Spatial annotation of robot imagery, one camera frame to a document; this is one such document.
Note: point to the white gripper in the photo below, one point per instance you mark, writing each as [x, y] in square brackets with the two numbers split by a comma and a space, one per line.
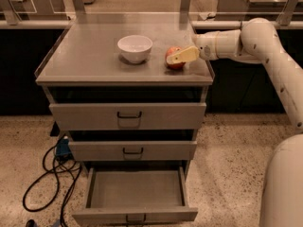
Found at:
[205, 47]

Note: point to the red apple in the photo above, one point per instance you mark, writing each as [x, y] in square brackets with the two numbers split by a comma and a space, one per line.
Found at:
[177, 66]

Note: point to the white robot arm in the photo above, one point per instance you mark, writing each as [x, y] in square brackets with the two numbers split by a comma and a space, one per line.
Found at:
[257, 42]

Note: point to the grey metal drawer cabinet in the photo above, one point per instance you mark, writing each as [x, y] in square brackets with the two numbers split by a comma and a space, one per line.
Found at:
[87, 67]

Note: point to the grey top drawer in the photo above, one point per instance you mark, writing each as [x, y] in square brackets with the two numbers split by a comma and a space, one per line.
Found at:
[128, 116]

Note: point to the grey middle drawer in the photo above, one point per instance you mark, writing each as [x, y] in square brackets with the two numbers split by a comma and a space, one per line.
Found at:
[90, 151]

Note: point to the grey open bottom drawer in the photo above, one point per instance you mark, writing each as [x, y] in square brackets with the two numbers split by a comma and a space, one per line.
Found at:
[153, 196]

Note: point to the white ceramic bowl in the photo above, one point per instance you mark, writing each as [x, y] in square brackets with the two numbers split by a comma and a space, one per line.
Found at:
[135, 48]

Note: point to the background grey table left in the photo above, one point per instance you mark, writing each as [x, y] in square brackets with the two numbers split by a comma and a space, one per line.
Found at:
[21, 10]

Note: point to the blue power box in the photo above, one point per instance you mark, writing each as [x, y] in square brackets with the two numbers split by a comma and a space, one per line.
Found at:
[62, 150]

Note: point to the white horizontal rail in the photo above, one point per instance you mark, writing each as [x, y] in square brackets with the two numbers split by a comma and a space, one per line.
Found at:
[220, 25]

